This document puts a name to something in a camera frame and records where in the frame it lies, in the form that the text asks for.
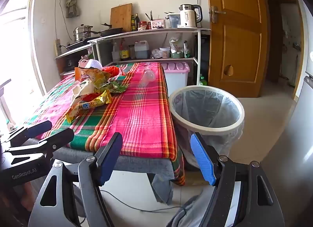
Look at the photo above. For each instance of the white ruffled paper liner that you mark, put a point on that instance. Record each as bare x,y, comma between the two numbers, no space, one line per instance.
94,64

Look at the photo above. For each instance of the red lid jar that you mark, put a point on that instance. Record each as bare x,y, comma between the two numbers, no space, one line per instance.
143,25

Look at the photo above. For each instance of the green bowl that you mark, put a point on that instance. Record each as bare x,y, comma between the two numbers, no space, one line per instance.
176,55

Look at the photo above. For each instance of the clear water filter pitcher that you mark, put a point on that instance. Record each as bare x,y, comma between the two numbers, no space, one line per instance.
174,21

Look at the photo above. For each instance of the gold yellow snack wrapper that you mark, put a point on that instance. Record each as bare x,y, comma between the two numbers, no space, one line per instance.
97,100

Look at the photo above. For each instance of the grey table cloth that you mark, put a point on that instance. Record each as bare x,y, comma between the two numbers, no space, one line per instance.
146,165

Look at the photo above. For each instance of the white plastic tub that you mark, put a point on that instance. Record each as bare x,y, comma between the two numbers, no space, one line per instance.
165,52

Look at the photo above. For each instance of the red snack wrapper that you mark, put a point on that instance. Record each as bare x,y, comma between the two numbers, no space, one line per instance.
89,96

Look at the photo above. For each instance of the yellow label oil bottle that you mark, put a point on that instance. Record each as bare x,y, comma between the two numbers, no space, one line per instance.
124,52

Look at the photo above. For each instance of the clear plastic cup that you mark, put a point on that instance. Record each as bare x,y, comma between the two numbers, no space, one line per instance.
148,76

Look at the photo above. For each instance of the pink lid storage box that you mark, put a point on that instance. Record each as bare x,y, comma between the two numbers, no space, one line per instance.
176,77

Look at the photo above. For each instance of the crumpled clear plastic bag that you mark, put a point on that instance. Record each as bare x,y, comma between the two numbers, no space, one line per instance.
156,54

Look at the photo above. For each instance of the yellow green snack wrapper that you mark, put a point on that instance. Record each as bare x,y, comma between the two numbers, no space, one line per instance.
100,76

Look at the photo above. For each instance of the white round trash bin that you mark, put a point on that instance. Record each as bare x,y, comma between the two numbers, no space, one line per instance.
234,117

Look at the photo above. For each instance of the black induction cooker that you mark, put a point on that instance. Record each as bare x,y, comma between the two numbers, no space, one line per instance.
77,45

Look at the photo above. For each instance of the glass jar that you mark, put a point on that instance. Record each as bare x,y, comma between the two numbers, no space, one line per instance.
131,52

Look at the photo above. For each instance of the grey garment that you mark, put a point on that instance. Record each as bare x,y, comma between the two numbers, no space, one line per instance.
185,211

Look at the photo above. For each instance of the brown doorway frame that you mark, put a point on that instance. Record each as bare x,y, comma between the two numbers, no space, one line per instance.
272,46

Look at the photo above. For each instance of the white metal shelf rack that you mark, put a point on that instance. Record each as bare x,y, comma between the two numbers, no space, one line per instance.
146,33

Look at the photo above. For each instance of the white power strip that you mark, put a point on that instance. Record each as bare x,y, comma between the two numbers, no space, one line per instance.
57,47

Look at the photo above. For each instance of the wooden door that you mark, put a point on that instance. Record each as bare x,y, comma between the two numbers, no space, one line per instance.
237,38

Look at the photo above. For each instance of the clear bin liner bag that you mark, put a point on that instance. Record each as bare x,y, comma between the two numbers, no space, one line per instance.
207,109

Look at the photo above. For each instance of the steel steamer pot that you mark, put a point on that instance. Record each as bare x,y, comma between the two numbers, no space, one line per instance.
83,33

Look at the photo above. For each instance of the jug of dark liquid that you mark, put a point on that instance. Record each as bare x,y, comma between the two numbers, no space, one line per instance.
141,50

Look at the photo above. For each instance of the black frying pan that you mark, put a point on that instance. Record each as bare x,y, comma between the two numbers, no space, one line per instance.
110,31

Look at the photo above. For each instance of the pink plastic bag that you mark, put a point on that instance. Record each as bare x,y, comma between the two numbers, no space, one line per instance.
83,61

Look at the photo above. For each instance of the orange snack wrapper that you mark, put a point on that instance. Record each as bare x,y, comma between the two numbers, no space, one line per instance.
83,74

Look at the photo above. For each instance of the white plastic bottle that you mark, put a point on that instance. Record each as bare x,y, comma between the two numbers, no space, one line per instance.
115,53

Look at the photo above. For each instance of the green white packet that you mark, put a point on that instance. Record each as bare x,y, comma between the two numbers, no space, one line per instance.
187,49

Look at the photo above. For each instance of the pink green plaid tablecloth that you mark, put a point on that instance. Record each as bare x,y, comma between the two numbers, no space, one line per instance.
139,109

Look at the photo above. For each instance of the green plastic bottle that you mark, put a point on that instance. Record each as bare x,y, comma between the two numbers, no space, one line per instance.
203,80

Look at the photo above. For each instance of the silver refrigerator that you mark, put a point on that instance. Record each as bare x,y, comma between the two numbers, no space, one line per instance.
304,119

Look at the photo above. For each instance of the pink utensil holder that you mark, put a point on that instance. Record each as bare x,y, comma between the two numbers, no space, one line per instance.
157,24

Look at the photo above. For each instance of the wooden cutting board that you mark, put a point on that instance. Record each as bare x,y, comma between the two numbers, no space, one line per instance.
121,16

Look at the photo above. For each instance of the brown wooden counter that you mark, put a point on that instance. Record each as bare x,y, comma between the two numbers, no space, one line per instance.
66,63

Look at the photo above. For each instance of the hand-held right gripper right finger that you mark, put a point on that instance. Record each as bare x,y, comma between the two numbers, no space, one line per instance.
203,162

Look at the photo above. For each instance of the white electric kettle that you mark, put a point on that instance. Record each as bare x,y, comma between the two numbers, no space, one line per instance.
188,16

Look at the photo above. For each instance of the cream snack wrapper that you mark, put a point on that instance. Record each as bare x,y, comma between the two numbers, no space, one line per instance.
82,90

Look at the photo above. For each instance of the dark chopsticks bundle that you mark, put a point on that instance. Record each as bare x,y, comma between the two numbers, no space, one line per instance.
151,16

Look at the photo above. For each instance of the red plastic bag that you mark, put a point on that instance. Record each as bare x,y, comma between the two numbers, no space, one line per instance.
112,70

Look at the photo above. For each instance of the white plastic bag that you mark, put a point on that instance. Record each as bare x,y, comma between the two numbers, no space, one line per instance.
176,44

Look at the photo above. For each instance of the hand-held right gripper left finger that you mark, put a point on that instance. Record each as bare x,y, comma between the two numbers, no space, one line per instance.
110,161

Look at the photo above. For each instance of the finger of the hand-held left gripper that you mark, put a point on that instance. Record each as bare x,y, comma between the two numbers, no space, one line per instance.
60,137
39,129

